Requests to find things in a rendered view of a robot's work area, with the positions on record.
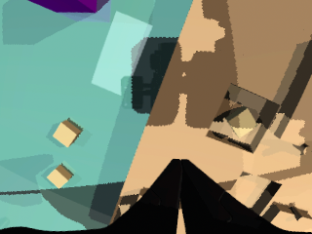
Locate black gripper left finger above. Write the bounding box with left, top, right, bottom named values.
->
left=0, top=159, right=183, bottom=234

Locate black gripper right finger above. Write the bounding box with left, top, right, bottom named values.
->
left=179, top=160, right=312, bottom=234

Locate tan block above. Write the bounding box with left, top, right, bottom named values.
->
left=225, top=106, right=258, bottom=139
left=54, top=120, right=81, bottom=147
left=47, top=165, right=71, bottom=188

